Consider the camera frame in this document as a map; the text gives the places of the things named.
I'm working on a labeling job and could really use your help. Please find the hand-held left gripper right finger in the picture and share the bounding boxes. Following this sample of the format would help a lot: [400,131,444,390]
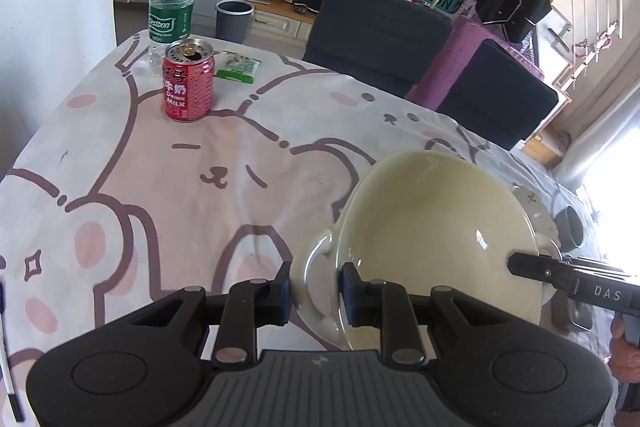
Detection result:
[339,262,503,367]

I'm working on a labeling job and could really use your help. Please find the round steel bowl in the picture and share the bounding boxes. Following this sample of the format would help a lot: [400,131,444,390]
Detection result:
[556,205,585,252]

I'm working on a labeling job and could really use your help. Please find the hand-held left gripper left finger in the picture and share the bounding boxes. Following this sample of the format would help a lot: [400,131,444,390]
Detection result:
[127,261,293,368]

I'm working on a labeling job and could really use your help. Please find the person's right hand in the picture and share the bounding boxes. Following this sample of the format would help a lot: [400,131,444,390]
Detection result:
[610,318,640,383]

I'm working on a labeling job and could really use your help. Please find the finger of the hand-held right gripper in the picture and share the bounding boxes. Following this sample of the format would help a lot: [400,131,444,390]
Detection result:
[507,252,581,296]
[562,256,640,279]

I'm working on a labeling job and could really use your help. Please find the green snack packet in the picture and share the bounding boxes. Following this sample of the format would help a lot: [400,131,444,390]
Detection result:
[215,50,263,84]

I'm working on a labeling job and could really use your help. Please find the red drink can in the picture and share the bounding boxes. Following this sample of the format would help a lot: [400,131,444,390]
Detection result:
[161,39,216,124]

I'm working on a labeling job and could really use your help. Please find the dark fabric chair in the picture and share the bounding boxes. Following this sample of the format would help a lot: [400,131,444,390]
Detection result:
[303,0,454,98]
[437,39,560,152]

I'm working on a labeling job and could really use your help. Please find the cream two-handled bowl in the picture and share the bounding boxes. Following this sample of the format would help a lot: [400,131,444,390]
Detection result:
[290,149,553,352]

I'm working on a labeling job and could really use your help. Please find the grey trash bin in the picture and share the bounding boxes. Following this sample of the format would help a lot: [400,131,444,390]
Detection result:
[215,0,255,44]

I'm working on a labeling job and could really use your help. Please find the beige curtain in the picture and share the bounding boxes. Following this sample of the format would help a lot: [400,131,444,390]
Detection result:
[554,71,640,188]

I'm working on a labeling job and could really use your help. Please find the cream drawer cabinet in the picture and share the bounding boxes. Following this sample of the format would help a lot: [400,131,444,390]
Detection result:
[234,0,322,44]

